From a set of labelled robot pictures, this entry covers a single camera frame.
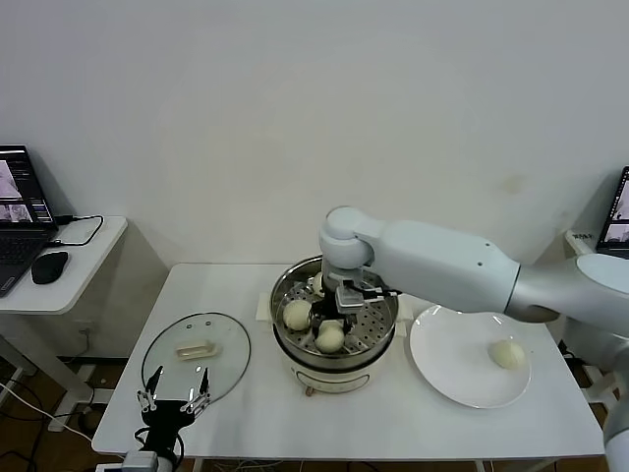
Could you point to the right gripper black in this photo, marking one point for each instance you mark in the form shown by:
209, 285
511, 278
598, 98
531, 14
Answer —
325, 313

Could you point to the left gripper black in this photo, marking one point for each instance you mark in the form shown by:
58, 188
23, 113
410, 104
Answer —
162, 420

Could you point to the white steamed baozi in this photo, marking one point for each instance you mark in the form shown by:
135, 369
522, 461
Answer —
317, 282
296, 314
329, 340
507, 354

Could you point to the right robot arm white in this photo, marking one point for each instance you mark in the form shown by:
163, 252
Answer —
442, 265

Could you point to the steel perforated steamer basket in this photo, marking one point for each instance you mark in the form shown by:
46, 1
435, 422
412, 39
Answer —
373, 322

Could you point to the cream electric cooker base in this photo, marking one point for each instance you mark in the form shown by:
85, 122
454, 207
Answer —
334, 376

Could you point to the white round plate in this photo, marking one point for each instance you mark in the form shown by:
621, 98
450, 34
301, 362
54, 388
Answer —
442, 354

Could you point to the white side table rounded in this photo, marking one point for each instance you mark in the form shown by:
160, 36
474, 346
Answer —
93, 265

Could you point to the black computer mouse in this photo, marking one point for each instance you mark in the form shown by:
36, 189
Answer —
49, 268

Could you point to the black laptop wide screen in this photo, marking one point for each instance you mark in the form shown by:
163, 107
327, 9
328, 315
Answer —
15, 246

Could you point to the black laptop narrow view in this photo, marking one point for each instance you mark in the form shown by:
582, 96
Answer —
616, 221

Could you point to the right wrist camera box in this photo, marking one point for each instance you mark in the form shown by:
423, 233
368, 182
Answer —
349, 300

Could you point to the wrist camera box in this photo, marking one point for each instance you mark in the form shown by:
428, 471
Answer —
140, 460
349, 300

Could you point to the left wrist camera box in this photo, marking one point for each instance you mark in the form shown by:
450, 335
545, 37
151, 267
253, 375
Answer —
140, 460

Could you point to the white wall socket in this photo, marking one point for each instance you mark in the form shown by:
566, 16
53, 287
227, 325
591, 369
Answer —
86, 327

